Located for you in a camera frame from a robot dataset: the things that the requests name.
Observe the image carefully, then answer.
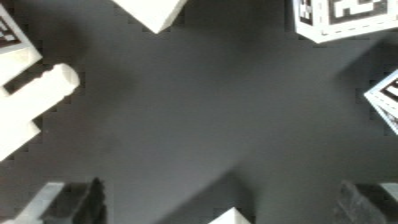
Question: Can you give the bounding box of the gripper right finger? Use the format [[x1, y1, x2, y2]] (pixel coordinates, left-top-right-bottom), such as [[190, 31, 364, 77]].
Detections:
[[332, 181, 398, 224]]

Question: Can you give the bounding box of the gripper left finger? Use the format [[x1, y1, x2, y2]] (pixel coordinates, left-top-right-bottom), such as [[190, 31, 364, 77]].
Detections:
[[11, 178, 107, 224]]

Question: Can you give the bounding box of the white chair seat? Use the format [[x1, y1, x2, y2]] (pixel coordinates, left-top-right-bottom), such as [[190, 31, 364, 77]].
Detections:
[[112, 0, 189, 34]]

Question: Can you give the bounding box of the white chair leg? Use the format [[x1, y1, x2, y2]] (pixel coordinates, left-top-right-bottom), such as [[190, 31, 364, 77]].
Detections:
[[208, 207, 254, 224]]

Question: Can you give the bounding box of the white leg with marker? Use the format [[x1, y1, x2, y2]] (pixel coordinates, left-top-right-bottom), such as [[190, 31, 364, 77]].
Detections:
[[292, 0, 398, 43]]

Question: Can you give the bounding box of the white chair back frame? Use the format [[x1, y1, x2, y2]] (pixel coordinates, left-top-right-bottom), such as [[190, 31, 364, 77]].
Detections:
[[0, 4, 80, 161]]

